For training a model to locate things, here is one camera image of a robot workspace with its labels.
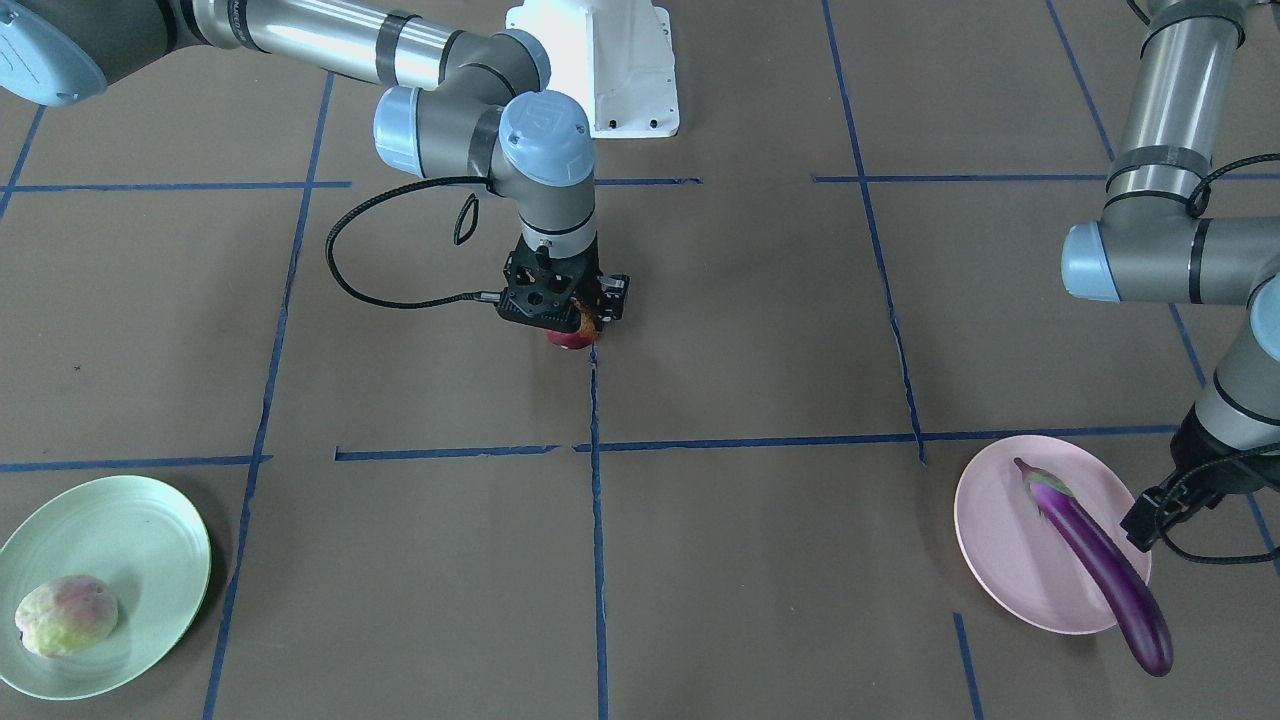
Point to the pink plate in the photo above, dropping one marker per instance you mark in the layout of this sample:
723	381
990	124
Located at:
1017	556

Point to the red yellow apple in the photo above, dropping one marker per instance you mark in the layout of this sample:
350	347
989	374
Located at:
583	336

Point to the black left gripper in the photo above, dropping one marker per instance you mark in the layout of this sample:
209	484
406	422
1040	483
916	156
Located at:
1212	441

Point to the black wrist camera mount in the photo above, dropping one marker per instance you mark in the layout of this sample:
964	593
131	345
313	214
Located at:
602	298

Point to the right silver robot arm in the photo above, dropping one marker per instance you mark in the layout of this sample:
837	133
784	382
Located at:
458	109

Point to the green pink peach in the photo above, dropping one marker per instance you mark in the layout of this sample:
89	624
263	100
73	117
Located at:
65	616

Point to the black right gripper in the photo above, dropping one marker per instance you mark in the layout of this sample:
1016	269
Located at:
613	297

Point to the white pillar with base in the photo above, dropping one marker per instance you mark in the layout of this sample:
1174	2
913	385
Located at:
616	58

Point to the purple eggplant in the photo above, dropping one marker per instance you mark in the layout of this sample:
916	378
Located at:
1140	619

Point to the green plate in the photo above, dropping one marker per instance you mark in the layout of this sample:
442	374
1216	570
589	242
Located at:
146	542

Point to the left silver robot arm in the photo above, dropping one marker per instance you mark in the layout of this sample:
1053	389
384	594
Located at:
1155	242

